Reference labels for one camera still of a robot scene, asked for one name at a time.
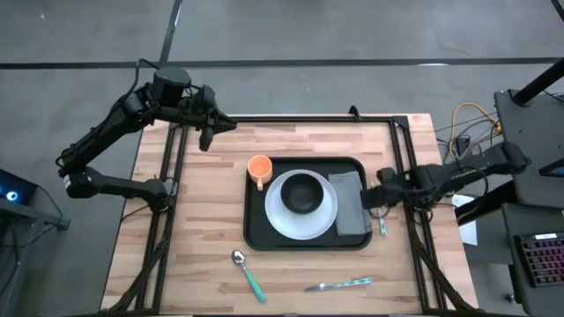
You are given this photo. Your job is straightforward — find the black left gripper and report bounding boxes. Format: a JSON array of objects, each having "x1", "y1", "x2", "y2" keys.
[{"x1": 189, "y1": 84, "x2": 239, "y2": 153}]

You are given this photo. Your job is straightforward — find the yellow cable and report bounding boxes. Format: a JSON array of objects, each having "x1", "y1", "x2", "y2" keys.
[{"x1": 448, "y1": 101, "x2": 502, "y2": 162}]

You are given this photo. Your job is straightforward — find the black bowl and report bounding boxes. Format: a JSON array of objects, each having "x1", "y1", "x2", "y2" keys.
[{"x1": 279, "y1": 172, "x2": 325, "y2": 215}]

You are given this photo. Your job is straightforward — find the black backlit keyboard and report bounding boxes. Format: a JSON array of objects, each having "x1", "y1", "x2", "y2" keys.
[{"x1": 513, "y1": 232, "x2": 564, "y2": 290}]

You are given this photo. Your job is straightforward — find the spoon with teal handle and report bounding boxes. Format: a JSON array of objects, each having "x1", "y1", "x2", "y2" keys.
[{"x1": 231, "y1": 249, "x2": 268, "y2": 304}]

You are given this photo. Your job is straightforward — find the knife with teal patterned handle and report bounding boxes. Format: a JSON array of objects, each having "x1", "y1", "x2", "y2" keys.
[{"x1": 302, "y1": 276, "x2": 375, "y2": 293}]

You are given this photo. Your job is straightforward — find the orange plastic mug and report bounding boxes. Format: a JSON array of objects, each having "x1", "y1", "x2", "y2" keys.
[{"x1": 246, "y1": 154, "x2": 274, "y2": 192}]

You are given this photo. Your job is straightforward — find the white round plate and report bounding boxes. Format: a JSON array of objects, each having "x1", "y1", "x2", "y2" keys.
[{"x1": 263, "y1": 169, "x2": 339, "y2": 241}]

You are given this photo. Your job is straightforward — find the black computer with blue light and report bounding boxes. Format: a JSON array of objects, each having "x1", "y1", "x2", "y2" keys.
[{"x1": 0, "y1": 169, "x2": 39, "y2": 206}]

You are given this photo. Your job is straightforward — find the fork with teal patterned handle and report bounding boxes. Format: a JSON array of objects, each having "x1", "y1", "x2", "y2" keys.
[{"x1": 369, "y1": 180, "x2": 389, "y2": 238}]

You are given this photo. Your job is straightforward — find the black side desk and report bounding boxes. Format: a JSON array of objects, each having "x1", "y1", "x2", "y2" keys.
[{"x1": 493, "y1": 87, "x2": 564, "y2": 317}]

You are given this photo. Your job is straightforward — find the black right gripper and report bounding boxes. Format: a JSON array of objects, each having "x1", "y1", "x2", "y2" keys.
[{"x1": 360, "y1": 166, "x2": 413, "y2": 211}]

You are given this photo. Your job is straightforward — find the black plastic serving tray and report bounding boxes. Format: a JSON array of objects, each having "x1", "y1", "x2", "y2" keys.
[{"x1": 242, "y1": 156, "x2": 374, "y2": 252}]

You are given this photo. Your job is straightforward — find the black stand pole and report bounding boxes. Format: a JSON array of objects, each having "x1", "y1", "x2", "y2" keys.
[{"x1": 512, "y1": 58, "x2": 564, "y2": 107}]

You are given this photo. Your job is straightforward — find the grey napkin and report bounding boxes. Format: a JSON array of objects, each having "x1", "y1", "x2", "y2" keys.
[{"x1": 328, "y1": 171, "x2": 374, "y2": 237}]

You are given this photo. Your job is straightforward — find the black table frame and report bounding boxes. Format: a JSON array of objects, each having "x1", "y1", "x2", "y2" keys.
[{"x1": 103, "y1": 113, "x2": 479, "y2": 317}]

